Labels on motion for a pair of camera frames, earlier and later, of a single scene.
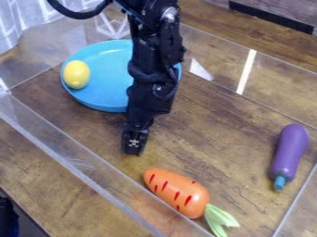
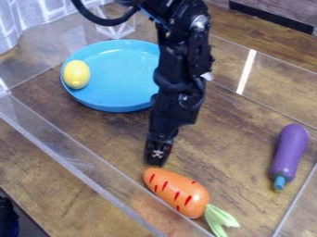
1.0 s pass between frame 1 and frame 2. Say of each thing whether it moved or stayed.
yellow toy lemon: stayed
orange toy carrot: stayed
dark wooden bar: stayed
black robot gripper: moved
